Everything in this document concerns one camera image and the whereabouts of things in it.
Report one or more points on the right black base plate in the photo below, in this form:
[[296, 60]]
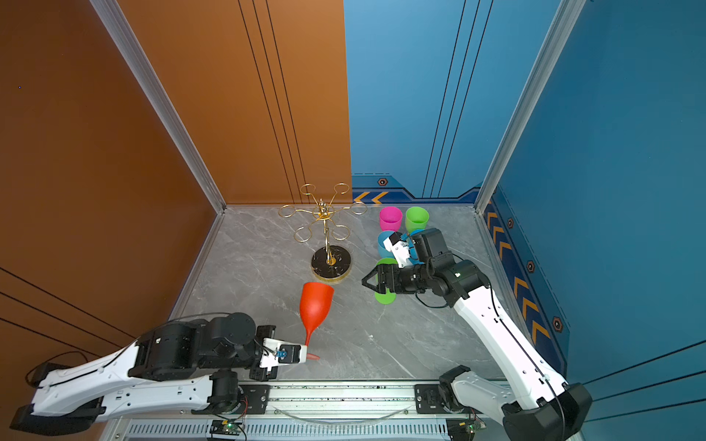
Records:
[[429, 401]]

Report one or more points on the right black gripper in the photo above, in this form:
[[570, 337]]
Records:
[[393, 271]]

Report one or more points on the gold wine glass rack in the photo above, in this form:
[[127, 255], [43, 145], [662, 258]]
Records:
[[332, 262]]

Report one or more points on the left aluminium corner post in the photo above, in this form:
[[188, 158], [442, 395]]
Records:
[[126, 41]]

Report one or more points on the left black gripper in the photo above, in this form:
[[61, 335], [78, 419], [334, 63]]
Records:
[[264, 374]]

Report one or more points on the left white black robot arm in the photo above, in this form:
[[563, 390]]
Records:
[[189, 364]]

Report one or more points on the right aluminium corner post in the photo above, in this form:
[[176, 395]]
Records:
[[552, 47]]

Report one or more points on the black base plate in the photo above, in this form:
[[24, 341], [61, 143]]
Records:
[[251, 399], [429, 401]]

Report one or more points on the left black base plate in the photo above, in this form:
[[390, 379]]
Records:
[[251, 399]]

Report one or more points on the green circuit board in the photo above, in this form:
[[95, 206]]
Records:
[[464, 430], [222, 429]]

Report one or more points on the magenta wine glass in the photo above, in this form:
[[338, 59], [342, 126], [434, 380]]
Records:
[[390, 219]]

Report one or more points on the right green circuit board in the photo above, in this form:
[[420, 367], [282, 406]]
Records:
[[464, 430]]

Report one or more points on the aluminium corner post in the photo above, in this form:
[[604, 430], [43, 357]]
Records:
[[126, 41], [552, 47]]

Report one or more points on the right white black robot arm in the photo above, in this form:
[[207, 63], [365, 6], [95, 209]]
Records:
[[537, 403]]

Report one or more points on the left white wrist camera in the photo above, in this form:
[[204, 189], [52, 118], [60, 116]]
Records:
[[286, 353]]

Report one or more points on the red wine glass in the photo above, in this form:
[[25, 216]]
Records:
[[315, 305]]

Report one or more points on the left green circuit board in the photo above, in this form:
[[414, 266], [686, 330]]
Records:
[[222, 429]]

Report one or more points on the green wine glass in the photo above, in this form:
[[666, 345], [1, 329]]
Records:
[[417, 219], [388, 297]]

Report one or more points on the aluminium front rail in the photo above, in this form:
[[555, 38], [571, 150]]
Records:
[[313, 410]]

